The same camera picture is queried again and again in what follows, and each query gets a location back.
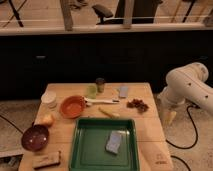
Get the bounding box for orange red bowl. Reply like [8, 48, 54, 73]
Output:
[59, 95, 86, 119]

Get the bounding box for yellow onion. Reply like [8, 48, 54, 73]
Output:
[42, 114, 54, 126]

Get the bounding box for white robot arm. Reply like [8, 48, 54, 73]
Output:
[158, 62, 213, 126]

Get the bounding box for light green cup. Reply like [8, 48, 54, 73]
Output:
[86, 85, 97, 99]

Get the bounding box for black floor cable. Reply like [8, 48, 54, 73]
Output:
[165, 105, 200, 150]

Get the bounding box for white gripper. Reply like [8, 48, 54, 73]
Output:
[157, 92, 177, 126]

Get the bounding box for dark spice jar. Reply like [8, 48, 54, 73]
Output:
[95, 78, 105, 93]

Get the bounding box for wooden block eraser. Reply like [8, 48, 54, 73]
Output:
[32, 151, 61, 169]

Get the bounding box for dark maroon bowl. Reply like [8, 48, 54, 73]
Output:
[21, 125, 49, 152]

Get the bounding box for white stacked cups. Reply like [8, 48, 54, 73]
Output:
[41, 91, 57, 108]

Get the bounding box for blue sponge in tray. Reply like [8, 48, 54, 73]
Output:
[105, 131, 122, 155]

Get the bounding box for yellow banana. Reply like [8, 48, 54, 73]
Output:
[98, 107, 120, 118]

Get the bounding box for black office chair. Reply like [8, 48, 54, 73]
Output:
[92, 4, 113, 24]

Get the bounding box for bunch of dark grapes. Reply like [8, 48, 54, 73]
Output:
[127, 99, 149, 113]

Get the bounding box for green plastic tray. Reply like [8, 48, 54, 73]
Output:
[68, 118, 140, 171]

